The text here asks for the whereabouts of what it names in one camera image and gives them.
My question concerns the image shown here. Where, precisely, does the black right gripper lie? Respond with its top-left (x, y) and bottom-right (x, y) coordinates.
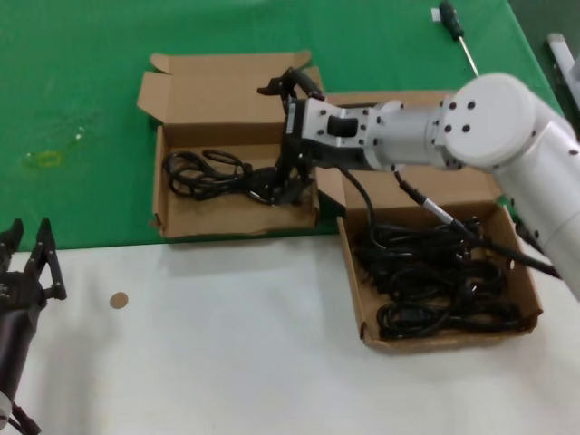
top-left (251, 67), bottom-right (326, 208)

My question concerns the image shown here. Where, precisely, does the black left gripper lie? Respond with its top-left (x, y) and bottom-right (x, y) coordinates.
top-left (0, 217), bottom-right (68, 318)

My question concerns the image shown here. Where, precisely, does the black power cable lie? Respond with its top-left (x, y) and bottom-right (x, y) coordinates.
top-left (162, 149), bottom-right (282, 205)
top-left (362, 260), bottom-right (509, 305)
top-left (376, 301), bottom-right (522, 340)
top-left (355, 221), bottom-right (481, 273)

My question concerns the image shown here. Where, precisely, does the open cardboard box torn rim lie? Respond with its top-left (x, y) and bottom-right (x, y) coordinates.
top-left (135, 49), bottom-right (325, 239)

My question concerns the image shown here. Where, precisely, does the open cardboard box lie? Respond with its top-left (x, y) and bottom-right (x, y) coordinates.
top-left (309, 90), bottom-right (544, 350)

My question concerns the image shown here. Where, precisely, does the green tablecloth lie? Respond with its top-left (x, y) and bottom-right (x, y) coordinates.
top-left (0, 0), bottom-right (580, 253)

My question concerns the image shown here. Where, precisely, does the white rectangular sheet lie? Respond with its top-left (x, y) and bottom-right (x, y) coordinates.
top-left (546, 32), bottom-right (580, 92)

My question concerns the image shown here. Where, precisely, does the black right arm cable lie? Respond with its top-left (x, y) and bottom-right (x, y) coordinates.
top-left (342, 166), bottom-right (386, 248)

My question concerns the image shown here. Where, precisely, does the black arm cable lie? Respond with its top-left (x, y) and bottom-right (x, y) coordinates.
top-left (342, 166), bottom-right (386, 248)
top-left (0, 398), bottom-right (43, 435)

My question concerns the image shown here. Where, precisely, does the black cable silver connector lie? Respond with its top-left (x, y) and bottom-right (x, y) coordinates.
top-left (392, 169), bottom-right (563, 280)

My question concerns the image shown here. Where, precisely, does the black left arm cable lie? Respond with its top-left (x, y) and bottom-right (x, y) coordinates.
top-left (0, 398), bottom-right (43, 435)

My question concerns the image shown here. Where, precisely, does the green handled screwdriver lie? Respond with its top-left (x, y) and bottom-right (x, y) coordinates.
top-left (437, 0), bottom-right (480, 78)

